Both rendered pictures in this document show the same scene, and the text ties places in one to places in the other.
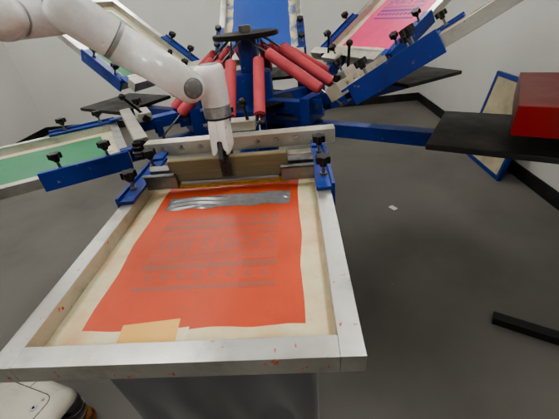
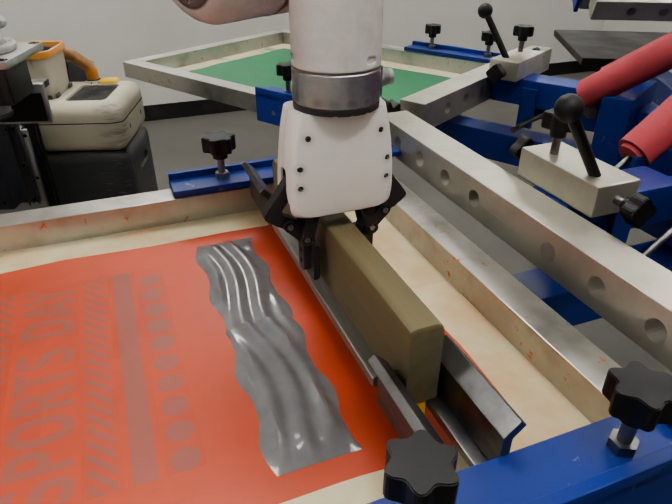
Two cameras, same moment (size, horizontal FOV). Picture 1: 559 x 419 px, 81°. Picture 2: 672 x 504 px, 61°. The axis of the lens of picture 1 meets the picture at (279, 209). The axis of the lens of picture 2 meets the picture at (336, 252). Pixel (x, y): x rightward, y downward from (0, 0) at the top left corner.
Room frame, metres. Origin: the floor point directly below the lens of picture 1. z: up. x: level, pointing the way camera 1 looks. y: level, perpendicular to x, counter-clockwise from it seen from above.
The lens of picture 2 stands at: (0.69, -0.30, 1.32)
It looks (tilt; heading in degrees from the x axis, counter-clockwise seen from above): 31 degrees down; 63
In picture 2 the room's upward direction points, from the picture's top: straight up
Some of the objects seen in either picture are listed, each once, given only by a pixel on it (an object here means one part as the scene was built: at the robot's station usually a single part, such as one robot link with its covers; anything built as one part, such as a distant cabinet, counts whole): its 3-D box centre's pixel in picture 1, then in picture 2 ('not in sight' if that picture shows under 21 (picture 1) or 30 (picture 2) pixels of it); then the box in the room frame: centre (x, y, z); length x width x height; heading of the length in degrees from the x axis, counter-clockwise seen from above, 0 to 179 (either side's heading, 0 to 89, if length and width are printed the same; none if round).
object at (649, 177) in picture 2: not in sight; (603, 203); (1.25, 0.11, 1.02); 0.17 x 0.06 x 0.05; 175
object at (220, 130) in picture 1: (221, 131); (336, 150); (0.91, 0.14, 1.13); 0.10 x 0.08 x 0.11; 175
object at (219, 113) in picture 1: (217, 109); (343, 80); (0.92, 0.14, 1.19); 0.09 x 0.07 x 0.03; 175
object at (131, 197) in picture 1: (146, 184); (279, 185); (0.96, 0.41, 0.98); 0.30 x 0.05 x 0.07; 175
